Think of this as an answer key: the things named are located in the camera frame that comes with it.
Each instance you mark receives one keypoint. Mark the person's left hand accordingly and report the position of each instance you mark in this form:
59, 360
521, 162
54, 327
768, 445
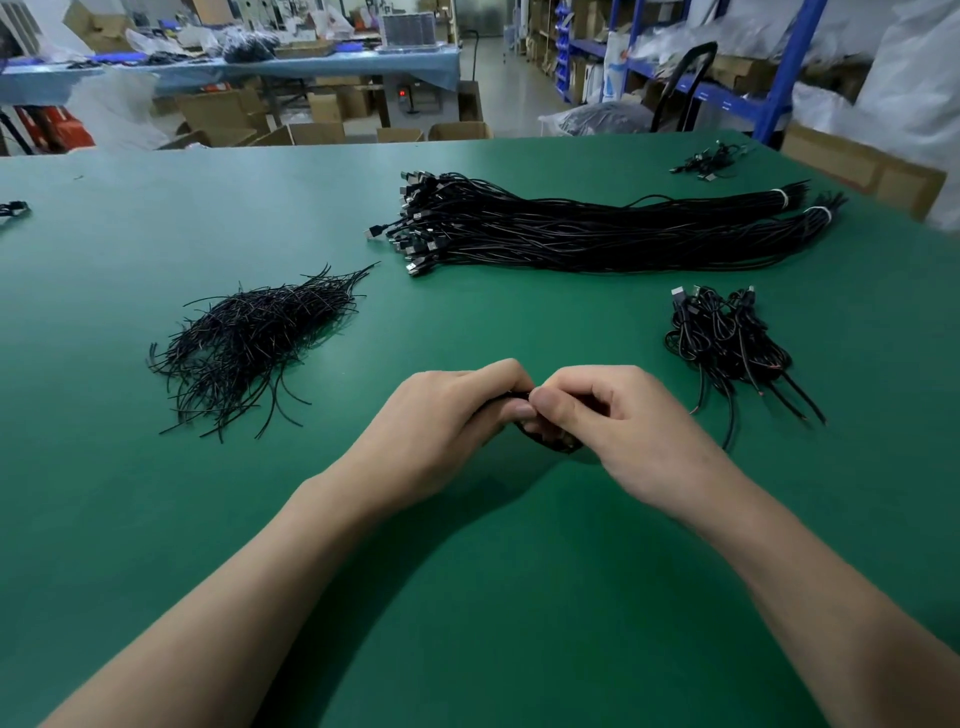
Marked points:
431, 435

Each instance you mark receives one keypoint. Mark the person's right hand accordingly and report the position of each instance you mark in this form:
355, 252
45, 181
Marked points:
637, 442

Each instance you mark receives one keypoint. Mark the person's right thumb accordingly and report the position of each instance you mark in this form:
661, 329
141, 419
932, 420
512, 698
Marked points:
559, 412

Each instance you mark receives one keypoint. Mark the person's left thumb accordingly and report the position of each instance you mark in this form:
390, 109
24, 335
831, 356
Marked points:
501, 416

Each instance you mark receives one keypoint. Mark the person's left forearm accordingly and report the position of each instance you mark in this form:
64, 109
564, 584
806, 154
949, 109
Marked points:
225, 607

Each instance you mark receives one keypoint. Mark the person's right forearm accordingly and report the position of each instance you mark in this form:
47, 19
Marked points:
817, 607

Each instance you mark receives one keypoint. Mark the pile of black twist ties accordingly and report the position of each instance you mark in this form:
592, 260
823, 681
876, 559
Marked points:
251, 341

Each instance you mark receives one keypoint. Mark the grey machine with red light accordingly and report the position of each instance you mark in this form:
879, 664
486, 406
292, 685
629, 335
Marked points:
409, 97

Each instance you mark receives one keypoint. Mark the row of cardboard boxes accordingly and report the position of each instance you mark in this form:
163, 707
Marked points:
322, 127

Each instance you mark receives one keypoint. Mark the black chair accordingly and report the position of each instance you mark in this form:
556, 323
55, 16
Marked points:
682, 86

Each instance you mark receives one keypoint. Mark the blue metal shelving rack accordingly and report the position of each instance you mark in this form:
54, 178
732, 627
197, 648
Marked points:
675, 67

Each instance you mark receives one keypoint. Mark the brown cardboard box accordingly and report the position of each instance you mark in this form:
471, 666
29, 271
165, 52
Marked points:
862, 169

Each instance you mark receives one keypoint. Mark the blue covered work table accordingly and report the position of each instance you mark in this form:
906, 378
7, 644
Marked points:
225, 71

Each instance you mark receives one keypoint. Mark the white plastic sheeting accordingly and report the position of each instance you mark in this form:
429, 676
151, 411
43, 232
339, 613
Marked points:
892, 82

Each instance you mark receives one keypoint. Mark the white plastic bag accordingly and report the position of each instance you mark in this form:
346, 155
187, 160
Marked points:
120, 112

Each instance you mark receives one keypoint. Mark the red crate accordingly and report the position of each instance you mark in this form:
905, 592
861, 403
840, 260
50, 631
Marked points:
56, 127

